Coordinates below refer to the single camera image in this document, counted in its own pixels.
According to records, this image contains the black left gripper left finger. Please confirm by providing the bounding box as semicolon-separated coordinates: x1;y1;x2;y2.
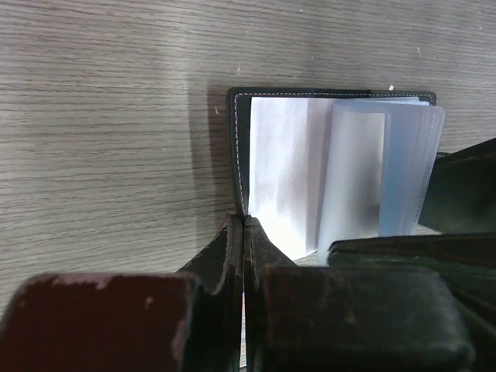
1;215;243;371

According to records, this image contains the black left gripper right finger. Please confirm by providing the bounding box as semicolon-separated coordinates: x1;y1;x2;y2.
244;217;476;371

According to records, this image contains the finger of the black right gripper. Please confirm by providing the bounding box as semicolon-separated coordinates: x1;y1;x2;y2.
419;139;496;234
327;233;495;333

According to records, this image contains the black leather card holder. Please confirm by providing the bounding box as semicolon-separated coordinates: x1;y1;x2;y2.
226;87;446;263

